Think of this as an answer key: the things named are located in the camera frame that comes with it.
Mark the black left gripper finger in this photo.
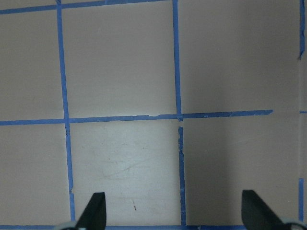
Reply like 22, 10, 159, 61
75, 192, 106, 227

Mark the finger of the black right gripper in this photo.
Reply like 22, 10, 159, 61
241, 190, 283, 226

